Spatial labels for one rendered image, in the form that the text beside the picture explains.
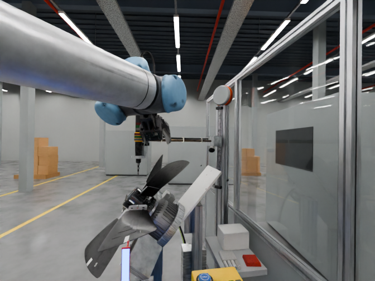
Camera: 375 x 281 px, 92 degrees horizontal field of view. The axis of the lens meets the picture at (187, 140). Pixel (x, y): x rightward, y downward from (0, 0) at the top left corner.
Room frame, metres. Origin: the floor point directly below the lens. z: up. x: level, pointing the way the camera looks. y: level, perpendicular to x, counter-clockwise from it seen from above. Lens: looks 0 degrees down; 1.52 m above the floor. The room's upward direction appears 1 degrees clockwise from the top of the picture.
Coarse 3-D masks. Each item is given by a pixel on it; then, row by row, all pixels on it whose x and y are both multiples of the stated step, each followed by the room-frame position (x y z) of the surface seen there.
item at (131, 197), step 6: (132, 192) 1.01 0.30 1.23; (138, 192) 0.97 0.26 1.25; (126, 198) 1.02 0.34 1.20; (132, 198) 0.94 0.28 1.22; (138, 198) 0.95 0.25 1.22; (144, 198) 0.97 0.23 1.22; (150, 198) 1.06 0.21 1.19; (126, 204) 0.94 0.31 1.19; (132, 204) 0.94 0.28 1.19; (138, 204) 0.95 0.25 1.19; (144, 204) 0.97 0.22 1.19; (150, 204) 0.96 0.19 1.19; (150, 210) 0.95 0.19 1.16
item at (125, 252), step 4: (124, 252) 0.56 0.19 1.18; (128, 252) 0.56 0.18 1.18; (124, 256) 0.56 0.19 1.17; (128, 256) 0.56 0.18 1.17; (124, 260) 0.56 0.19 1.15; (128, 260) 0.56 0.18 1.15; (124, 264) 0.56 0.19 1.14; (128, 264) 0.56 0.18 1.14; (124, 268) 0.56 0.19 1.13; (128, 268) 0.56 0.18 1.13; (124, 272) 0.56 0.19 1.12; (128, 272) 0.56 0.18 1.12; (124, 276) 0.56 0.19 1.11; (128, 276) 0.56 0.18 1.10; (124, 280) 0.56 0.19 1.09; (128, 280) 0.56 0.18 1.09
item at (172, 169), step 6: (174, 162) 0.86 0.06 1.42; (180, 162) 0.92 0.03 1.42; (186, 162) 0.97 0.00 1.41; (162, 168) 0.84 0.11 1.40; (168, 168) 0.89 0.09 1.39; (174, 168) 0.94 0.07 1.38; (180, 168) 0.98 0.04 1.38; (156, 174) 0.87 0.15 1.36; (162, 174) 0.92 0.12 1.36; (168, 174) 0.95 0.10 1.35; (174, 174) 0.99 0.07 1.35; (150, 180) 0.91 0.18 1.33; (156, 180) 0.94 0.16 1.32; (162, 180) 0.97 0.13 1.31; (168, 180) 1.00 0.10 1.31; (156, 186) 0.99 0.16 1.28; (162, 186) 1.01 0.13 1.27
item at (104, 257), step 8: (112, 224) 0.96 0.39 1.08; (104, 232) 0.95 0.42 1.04; (96, 240) 0.94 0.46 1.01; (88, 248) 0.93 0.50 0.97; (96, 248) 0.90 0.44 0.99; (112, 248) 0.88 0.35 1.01; (88, 256) 0.89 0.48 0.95; (96, 256) 0.87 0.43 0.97; (104, 256) 0.86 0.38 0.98; (112, 256) 0.85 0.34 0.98; (104, 264) 0.83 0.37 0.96; (96, 272) 0.82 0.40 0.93
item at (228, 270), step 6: (198, 270) 0.64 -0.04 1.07; (204, 270) 0.64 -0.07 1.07; (210, 270) 0.64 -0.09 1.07; (216, 270) 0.64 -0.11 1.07; (222, 270) 0.64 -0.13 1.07; (228, 270) 0.64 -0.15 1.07; (234, 270) 0.64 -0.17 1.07; (192, 276) 0.62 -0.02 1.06; (198, 276) 0.61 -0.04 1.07; (210, 276) 0.61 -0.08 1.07; (216, 276) 0.61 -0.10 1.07; (222, 276) 0.61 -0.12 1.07; (228, 276) 0.61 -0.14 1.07; (234, 276) 0.62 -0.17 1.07
